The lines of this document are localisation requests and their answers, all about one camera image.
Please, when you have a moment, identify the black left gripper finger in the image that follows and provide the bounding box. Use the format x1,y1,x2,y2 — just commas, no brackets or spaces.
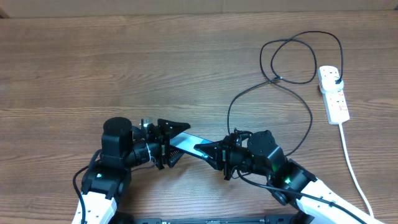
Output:
167,149,183,168
157,119,191,144

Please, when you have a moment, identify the blue Galaxy smartphone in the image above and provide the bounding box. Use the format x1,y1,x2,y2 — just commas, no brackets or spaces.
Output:
170,132,211,161

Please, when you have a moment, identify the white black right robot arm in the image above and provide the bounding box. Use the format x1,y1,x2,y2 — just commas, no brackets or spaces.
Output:
194,131,378,223

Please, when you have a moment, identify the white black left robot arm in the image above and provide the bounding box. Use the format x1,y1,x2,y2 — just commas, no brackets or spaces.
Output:
73,117,190,223

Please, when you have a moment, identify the white charger plug adapter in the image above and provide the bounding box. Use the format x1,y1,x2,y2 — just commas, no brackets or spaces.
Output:
319,76,344,94

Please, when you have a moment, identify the white power strip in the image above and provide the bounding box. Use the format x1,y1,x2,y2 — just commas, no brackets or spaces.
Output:
318,65,350,125

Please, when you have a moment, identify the brown cardboard backdrop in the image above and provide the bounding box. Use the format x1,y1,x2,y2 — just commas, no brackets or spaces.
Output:
1,0,397,19

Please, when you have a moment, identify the white power strip cord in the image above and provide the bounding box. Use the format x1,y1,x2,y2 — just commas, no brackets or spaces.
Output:
338,123,376,218

